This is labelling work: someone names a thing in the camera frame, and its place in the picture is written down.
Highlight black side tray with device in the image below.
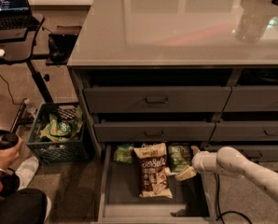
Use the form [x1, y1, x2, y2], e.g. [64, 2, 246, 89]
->
[46, 26, 81, 65]

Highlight open laptop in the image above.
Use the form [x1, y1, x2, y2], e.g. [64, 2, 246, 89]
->
[0, 0, 39, 30]

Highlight black rolling laptop stand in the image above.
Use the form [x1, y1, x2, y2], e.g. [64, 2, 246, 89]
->
[0, 13, 55, 133]

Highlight black VR controller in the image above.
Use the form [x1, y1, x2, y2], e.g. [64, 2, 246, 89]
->
[0, 130, 19, 149]

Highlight grey bottom right drawer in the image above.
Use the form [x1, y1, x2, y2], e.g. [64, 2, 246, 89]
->
[203, 145, 278, 163]

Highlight grey drawer cabinet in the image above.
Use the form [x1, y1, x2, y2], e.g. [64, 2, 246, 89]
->
[67, 0, 278, 224]

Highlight grey top left drawer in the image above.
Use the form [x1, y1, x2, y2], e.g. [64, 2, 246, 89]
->
[83, 86, 231, 113]

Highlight black power cable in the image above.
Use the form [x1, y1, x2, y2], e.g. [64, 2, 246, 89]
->
[213, 173, 254, 224]

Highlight small green snack bag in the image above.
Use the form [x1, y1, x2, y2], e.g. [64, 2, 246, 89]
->
[113, 143, 134, 164]

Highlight grey drawer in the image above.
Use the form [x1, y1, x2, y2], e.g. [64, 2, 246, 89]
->
[83, 86, 231, 113]
[94, 121, 215, 142]
[211, 121, 278, 142]
[224, 86, 278, 112]
[203, 145, 278, 163]

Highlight white shoe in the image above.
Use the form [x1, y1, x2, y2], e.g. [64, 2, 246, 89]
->
[16, 156, 39, 189]

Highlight green jalapeno chip bag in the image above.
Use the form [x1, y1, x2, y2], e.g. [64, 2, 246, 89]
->
[168, 143, 191, 173]

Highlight grey middle right drawer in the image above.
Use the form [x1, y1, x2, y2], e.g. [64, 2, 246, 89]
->
[211, 121, 278, 142]

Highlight thin black laptop cable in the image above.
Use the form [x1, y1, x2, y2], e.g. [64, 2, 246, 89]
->
[0, 64, 23, 105]

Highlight grey middle left drawer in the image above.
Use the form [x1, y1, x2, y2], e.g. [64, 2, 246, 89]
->
[94, 121, 215, 142]

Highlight person's hand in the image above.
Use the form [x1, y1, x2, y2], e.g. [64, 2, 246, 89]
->
[0, 138, 22, 173]

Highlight grey top right drawer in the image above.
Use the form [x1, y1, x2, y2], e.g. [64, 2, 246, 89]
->
[224, 86, 278, 112]

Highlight dark green plastic crate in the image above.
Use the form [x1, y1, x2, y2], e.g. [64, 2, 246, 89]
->
[27, 103, 90, 165]

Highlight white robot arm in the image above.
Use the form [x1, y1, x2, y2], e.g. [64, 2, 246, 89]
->
[175, 146, 278, 224]

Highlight green snack bags in crate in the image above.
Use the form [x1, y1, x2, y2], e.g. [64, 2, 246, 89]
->
[39, 105, 83, 142]

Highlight open bottom left drawer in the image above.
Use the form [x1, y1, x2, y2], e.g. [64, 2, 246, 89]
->
[97, 146, 220, 224]

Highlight brown sea salt chip bag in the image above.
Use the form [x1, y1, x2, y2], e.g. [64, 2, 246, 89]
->
[134, 143, 173, 198]

